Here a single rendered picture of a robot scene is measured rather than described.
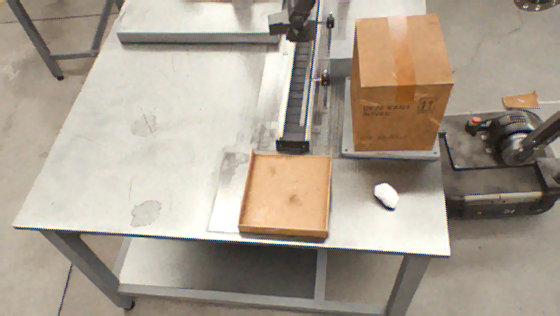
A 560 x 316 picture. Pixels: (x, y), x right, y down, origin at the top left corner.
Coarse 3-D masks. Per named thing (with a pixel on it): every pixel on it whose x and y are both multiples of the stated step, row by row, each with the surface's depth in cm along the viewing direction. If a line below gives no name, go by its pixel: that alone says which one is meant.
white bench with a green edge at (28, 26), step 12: (12, 0) 259; (108, 0) 322; (120, 0) 260; (24, 12) 269; (108, 12) 317; (24, 24) 272; (36, 36) 280; (96, 36) 299; (36, 48) 287; (48, 48) 292; (96, 48) 294; (48, 60) 294; (60, 72) 305
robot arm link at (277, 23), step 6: (282, 12) 142; (270, 18) 143; (276, 18) 142; (282, 18) 142; (288, 18) 141; (294, 18) 136; (300, 18) 136; (270, 24) 142; (276, 24) 143; (282, 24) 142; (288, 24) 142; (294, 24) 138; (300, 24) 138; (270, 30) 145; (276, 30) 145; (282, 30) 145
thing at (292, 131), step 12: (300, 48) 168; (300, 60) 164; (312, 60) 164; (300, 72) 161; (312, 72) 160; (300, 84) 157; (288, 96) 155; (300, 96) 154; (288, 108) 151; (300, 108) 151; (288, 120) 148; (288, 132) 146; (300, 132) 145
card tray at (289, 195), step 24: (264, 168) 144; (288, 168) 143; (312, 168) 142; (264, 192) 139; (288, 192) 138; (312, 192) 137; (240, 216) 132; (264, 216) 134; (288, 216) 133; (312, 216) 133
